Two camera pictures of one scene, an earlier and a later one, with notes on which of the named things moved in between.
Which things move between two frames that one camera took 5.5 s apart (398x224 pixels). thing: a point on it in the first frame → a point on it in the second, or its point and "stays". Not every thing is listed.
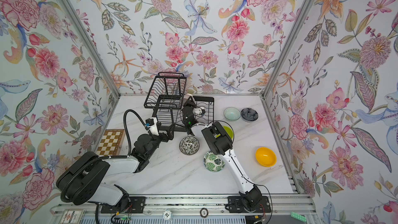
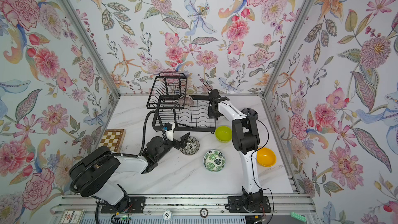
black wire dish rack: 166,95 stays
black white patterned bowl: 189,145 stays
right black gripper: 189,105 → 211,114
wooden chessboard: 111,143 stays
